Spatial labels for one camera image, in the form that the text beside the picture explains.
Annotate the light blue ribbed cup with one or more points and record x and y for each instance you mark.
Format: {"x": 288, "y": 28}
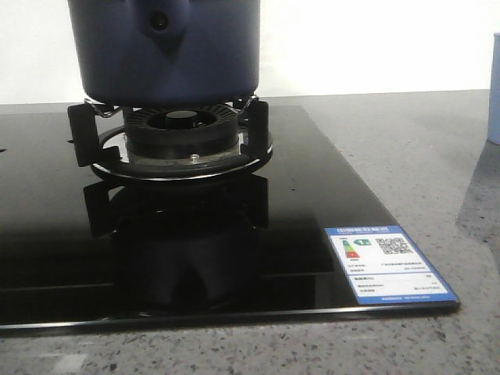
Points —
{"x": 493, "y": 126}

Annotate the black metal pot support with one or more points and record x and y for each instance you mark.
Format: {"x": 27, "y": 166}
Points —
{"x": 100, "y": 142}

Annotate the dark blue cooking pot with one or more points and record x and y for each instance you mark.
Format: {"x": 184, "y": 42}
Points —
{"x": 161, "y": 53}

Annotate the black gas burner head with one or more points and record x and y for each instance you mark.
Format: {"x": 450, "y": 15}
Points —
{"x": 179, "y": 133}

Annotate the blue white energy label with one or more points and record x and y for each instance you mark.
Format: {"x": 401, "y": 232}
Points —
{"x": 384, "y": 266}

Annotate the black glass gas stove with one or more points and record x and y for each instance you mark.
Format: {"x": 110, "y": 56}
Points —
{"x": 80, "y": 254}

